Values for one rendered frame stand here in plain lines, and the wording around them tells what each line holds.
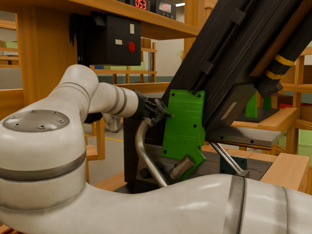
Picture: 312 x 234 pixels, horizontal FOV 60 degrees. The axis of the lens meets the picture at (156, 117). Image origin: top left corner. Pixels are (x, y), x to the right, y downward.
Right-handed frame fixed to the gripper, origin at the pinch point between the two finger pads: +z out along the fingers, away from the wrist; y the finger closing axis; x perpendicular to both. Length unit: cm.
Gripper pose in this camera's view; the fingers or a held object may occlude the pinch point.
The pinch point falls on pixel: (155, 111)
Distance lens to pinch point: 82.6
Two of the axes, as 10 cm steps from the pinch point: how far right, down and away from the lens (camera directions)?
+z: 5.4, 1.3, 8.3
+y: -4.8, -7.6, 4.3
